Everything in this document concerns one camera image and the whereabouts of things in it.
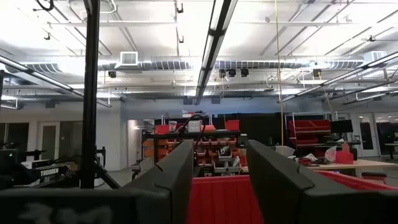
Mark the glass door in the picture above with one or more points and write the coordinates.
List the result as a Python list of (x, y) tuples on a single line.
[(367, 133)]

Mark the clear plastic bag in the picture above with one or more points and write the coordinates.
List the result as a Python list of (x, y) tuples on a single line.
[(331, 154)]

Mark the shelf with orange bins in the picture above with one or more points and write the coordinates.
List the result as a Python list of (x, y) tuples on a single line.
[(174, 134)]

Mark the black computer monitor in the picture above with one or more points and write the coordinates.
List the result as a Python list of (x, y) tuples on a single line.
[(341, 126)]

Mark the small red container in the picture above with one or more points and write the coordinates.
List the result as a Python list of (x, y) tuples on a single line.
[(344, 155)]

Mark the long ceiling light fixture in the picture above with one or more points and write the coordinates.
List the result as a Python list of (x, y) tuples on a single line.
[(46, 79), (342, 76), (214, 46)]

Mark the wooden work table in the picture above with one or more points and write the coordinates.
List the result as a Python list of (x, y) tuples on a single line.
[(367, 163)]

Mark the black diagonal frame brace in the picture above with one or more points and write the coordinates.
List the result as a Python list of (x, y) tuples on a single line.
[(107, 175)]

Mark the large red plastic bin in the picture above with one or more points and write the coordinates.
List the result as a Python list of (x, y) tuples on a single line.
[(224, 199)]

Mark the black ceiling-mounted box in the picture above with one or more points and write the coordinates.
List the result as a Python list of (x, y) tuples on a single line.
[(316, 72), (222, 73), (231, 72), (112, 74), (244, 72)]

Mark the black vertical frame post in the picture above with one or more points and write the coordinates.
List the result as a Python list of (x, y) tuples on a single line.
[(90, 93)]

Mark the red stool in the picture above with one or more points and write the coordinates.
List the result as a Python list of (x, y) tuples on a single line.
[(374, 177)]

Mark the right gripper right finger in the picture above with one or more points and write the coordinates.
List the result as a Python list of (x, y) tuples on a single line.
[(273, 180)]

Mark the white door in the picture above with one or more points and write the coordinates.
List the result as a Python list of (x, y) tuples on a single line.
[(48, 140)]

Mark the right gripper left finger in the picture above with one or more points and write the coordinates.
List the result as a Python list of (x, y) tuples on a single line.
[(177, 174)]

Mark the white ceiling vent box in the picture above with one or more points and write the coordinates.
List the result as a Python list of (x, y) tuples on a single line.
[(374, 56), (129, 58)]

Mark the ribbed ceiling air duct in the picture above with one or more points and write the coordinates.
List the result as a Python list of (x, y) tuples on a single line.
[(161, 65)]

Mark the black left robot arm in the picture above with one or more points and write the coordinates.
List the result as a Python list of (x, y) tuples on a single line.
[(49, 172)]

